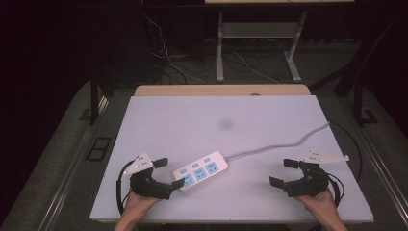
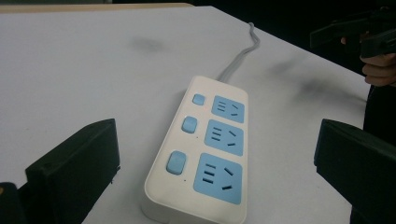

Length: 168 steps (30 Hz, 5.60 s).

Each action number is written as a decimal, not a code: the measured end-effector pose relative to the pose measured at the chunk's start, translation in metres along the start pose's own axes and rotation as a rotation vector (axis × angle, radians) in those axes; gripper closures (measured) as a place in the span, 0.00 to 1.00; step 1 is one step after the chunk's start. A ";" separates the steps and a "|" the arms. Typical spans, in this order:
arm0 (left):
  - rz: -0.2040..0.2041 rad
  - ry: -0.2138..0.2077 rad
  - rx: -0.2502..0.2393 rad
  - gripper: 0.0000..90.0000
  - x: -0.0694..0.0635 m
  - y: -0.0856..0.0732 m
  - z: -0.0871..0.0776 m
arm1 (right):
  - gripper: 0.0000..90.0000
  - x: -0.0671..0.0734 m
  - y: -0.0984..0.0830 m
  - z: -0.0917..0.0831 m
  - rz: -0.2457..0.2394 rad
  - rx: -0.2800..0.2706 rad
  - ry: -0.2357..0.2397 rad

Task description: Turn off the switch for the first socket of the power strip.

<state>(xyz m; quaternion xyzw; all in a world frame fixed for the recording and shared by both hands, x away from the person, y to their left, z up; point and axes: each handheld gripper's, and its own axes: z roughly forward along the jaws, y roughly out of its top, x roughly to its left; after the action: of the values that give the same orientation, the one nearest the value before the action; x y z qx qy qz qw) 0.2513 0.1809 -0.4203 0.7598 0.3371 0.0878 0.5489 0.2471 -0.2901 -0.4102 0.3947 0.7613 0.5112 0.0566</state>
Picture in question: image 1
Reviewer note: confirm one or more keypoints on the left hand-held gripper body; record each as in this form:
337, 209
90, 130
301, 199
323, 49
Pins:
147, 186

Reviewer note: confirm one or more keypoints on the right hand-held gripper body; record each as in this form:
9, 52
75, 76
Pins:
309, 184

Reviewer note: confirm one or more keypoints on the white power strip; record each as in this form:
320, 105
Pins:
200, 171

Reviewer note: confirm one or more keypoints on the person's left hand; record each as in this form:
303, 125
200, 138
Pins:
138, 204

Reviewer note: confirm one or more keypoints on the person's right hand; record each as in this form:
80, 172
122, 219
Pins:
322, 205

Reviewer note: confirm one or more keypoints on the black floor socket plate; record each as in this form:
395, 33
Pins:
98, 148

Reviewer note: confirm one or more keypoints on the white table board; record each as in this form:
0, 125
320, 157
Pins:
224, 122

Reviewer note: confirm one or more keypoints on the wooden table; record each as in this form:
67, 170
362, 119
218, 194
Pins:
208, 90

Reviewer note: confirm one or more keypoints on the black metal stand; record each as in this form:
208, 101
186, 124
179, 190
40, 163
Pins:
358, 99
94, 99

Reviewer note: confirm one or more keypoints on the aluminium floor rail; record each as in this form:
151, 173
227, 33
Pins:
73, 160
385, 170

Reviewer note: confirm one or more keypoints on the white metal desk frame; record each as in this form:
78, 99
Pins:
220, 57

